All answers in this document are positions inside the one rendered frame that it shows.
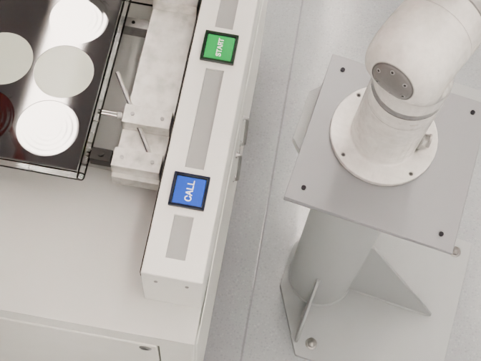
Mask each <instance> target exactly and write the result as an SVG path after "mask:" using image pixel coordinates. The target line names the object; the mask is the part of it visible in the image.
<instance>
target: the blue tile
mask: <svg viewBox="0 0 481 361"><path fill-rule="evenodd" d="M206 183H207V180H202V179H198V178H191V177H186V176H181V175H178V176H177V180H176V183H175V190H174V193H173V199H172V202H173V203H181V204H185V205H189V206H197V207H201V208H202V204H203V197H204V193H205V187H206Z"/></svg>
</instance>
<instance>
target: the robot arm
mask: <svg viewBox="0 0 481 361"><path fill-rule="evenodd" d="M480 45H481V0H403V2H402V3H401V4H400V5H399V6H398V8H397V9H396V10H395V11H394V12H393V13H392V15H391V16H390V17H389V18H388V19H387V20H386V21H385V22H384V24H383V25H382V26H381V28H380V29H379V31H378V32H377V33H376V34H375V36H374V38H373V39H372V41H371V43H370V45H369V46H368V49H367V51H366V55H365V65H366V69H367V72H368V73H369V75H370V76H371V79H370V80H369V84H368V85H367V87H365V88H362V89H360V90H357V91H355V92H352V93H351V94H350V95H349V96H347V97H345V98H344V99H343V101H342V102H341V103H340V104H339V106H338V107H337V109H336V110H335V112H334V115H333V117H332V120H331V125H330V140H331V146H332V148H333V151H334V153H335V156H336V157H337V158H338V160H339V162H340V163H341V164H342V165H343V166H344V167H345V169H347V170H348V171H349V172H350V173H351V174H352V175H354V176H356V177H357V178H359V179H361V180H362V181H365V182H367V183H370V184H374V185H378V186H400V185H402V184H405V183H408V182H410V181H413V180H414V179H416V178H418V177H419V176H421V174H423V173H424V172H425V171H426V169H428V167H429V166H430V164H431V162H432V161H433V159H434V157H435V154H436V152H437V144H438V135H437V128H436V125H435V122H434V119H435V117H436V116H437V113H438V112H439V111H440V109H441V107H442V106H443V104H444V102H445V100H446V99H447V98H448V96H449V94H450V93H451V90H452V87H453V84H454V79H455V76H456V74H457V73H458V72H459V71H460V70H461V69H462V67H463V66H464V65H465V63H466V62H467V61H468V59H469V58H470V57H471V56H472V55H473V53H474V52H475V51H476V49H477V48H478V47H479V46H480Z"/></svg>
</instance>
